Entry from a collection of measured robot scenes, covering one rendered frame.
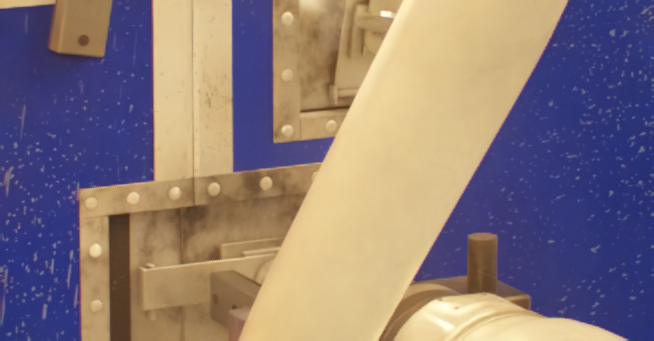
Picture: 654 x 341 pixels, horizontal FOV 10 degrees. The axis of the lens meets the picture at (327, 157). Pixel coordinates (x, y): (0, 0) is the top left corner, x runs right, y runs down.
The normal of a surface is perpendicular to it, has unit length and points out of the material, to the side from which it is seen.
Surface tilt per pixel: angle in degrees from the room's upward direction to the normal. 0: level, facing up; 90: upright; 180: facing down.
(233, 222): 90
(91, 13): 90
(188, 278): 90
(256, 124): 90
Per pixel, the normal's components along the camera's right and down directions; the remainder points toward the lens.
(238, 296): -0.90, 0.10
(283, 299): -0.69, 0.00
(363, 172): -0.53, 0.13
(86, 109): 0.44, 0.20
